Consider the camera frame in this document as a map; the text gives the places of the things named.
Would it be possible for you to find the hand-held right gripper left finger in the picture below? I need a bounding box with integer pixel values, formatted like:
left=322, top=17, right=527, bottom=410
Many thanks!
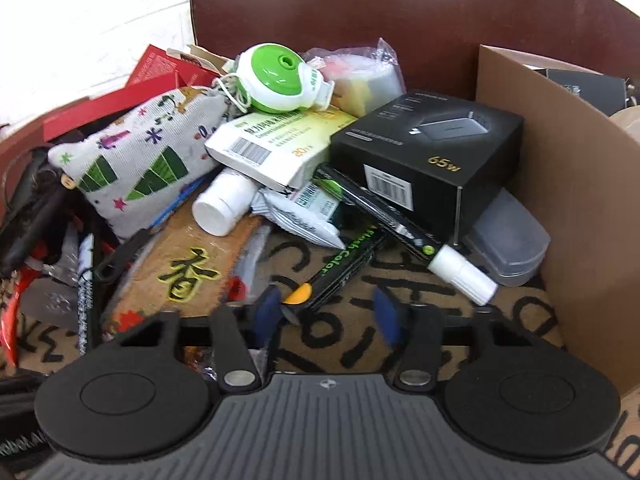
left=102, top=285, right=286, bottom=395

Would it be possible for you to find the clear plastic case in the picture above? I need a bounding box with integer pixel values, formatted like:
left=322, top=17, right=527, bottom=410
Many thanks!
left=462, top=191, right=552, bottom=287

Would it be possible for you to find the clear bag of sponges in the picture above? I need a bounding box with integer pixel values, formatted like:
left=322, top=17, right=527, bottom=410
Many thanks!
left=302, top=37, right=407, bottom=118

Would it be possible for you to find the tan printed mat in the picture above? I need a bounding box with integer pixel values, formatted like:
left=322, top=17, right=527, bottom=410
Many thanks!
left=0, top=230, right=640, bottom=476

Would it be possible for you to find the small black box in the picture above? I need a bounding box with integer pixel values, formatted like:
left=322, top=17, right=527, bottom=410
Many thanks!
left=525, top=62, right=628, bottom=116

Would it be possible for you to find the dark brown chair back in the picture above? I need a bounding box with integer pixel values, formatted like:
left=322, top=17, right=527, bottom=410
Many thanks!
left=189, top=0, right=640, bottom=126

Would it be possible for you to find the black cable bundle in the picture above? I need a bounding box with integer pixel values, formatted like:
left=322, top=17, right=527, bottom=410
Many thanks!
left=0, top=145, right=76, bottom=276

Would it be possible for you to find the beige tape roll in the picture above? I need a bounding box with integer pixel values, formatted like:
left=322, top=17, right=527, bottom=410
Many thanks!
left=610, top=105, right=640, bottom=148

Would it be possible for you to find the black pen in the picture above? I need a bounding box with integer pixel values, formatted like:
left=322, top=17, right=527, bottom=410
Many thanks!
left=94, top=227, right=151, bottom=282

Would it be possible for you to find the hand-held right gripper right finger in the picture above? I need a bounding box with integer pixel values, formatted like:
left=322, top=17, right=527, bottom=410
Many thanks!
left=374, top=286, right=548, bottom=395

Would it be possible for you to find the black marker white cap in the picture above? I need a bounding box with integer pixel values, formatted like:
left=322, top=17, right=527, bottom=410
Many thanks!
left=314, top=162, right=498, bottom=307

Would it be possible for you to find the white plastic bottle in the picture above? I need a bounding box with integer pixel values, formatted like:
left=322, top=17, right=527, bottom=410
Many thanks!
left=192, top=167, right=258, bottom=237

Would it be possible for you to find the white medicine box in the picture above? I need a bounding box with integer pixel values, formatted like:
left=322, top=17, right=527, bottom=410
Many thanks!
left=204, top=109, right=358, bottom=192

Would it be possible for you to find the blue pen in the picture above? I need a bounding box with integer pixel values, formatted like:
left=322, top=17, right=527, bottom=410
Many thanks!
left=147, top=180, right=211, bottom=231

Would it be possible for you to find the white green foil sachet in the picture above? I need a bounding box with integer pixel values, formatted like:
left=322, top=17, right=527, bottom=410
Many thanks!
left=250, top=180, right=351, bottom=251

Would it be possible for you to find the brown snack packet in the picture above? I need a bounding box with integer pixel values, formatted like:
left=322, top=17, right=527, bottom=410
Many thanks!
left=102, top=210, right=273, bottom=346

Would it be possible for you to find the green white round device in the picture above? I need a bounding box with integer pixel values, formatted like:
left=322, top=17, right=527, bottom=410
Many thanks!
left=234, top=42, right=333, bottom=115

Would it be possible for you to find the black charger box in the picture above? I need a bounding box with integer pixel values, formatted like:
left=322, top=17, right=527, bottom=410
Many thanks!
left=330, top=91, right=525, bottom=246

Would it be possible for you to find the tree print fabric pouch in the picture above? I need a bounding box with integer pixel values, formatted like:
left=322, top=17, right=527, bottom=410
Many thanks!
left=48, top=86, right=228, bottom=241

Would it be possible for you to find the black marker orange cap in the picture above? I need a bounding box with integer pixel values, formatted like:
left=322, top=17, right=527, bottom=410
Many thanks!
left=282, top=225, right=388, bottom=311

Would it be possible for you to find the red cardboard box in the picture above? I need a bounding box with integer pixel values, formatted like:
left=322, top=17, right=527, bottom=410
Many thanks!
left=42, top=44, right=223, bottom=142

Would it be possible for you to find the white blue tube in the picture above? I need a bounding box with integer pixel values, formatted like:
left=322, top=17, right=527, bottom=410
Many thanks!
left=75, top=232, right=98, bottom=356

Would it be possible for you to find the brown cardboard box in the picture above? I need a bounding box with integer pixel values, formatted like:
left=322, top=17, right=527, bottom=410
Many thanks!
left=475, top=44, right=640, bottom=401

